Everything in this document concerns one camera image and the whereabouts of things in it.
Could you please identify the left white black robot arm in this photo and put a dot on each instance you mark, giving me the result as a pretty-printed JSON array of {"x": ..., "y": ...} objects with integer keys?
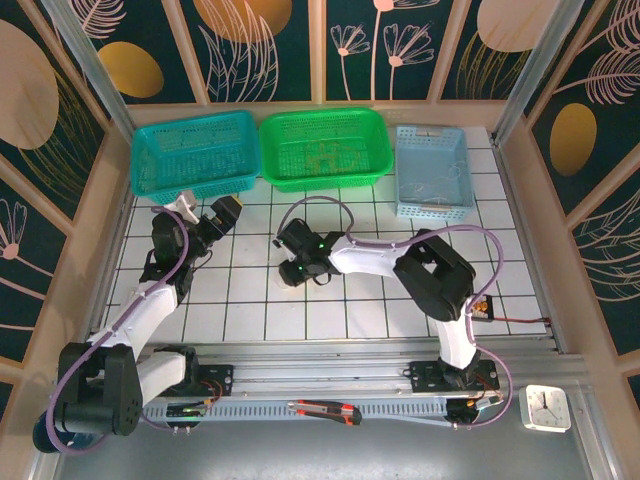
[{"x": 152, "y": 315}]

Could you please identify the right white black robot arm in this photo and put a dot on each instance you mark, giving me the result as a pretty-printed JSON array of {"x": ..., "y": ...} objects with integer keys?
[{"x": 370, "y": 257}]

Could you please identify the teal plastic mesh basket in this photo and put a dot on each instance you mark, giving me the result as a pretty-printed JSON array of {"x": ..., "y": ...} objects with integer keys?
[{"x": 195, "y": 160}]

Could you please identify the green plastic mesh basket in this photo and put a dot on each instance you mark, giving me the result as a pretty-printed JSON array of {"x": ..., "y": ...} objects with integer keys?
[{"x": 325, "y": 130}]

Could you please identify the light blue plastic basket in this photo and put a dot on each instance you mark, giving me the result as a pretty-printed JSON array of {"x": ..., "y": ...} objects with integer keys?
[{"x": 430, "y": 165}]

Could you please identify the red black box cutter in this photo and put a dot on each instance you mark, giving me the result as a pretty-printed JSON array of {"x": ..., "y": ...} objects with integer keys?
[{"x": 325, "y": 411}]

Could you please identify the small controller board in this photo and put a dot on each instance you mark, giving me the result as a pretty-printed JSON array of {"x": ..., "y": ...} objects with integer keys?
[
  {"x": 187, "y": 411},
  {"x": 467, "y": 407}
]

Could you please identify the black board with orange connectors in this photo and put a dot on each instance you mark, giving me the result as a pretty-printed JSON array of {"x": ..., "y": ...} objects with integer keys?
[{"x": 482, "y": 307}]

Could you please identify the dark blue mug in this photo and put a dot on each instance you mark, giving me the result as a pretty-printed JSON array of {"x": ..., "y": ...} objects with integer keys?
[{"x": 85, "y": 440}]

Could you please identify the red black power lead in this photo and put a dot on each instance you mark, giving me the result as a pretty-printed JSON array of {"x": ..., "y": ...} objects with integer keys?
[{"x": 525, "y": 320}]

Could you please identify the white square alarm clock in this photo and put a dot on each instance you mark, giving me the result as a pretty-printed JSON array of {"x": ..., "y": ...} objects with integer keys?
[{"x": 542, "y": 407}]

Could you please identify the aluminium mounting rail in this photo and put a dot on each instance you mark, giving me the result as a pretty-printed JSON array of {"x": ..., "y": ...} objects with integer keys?
[{"x": 320, "y": 372}]

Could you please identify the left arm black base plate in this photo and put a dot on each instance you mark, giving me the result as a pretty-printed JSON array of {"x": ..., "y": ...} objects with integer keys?
[{"x": 222, "y": 372}]

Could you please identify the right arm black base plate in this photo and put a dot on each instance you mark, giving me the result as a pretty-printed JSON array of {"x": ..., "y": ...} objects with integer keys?
[{"x": 422, "y": 372}]

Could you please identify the aluminium frame post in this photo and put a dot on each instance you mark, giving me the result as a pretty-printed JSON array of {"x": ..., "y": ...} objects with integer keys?
[
  {"x": 95, "y": 75},
  {"x": 530, "y": 75}
]

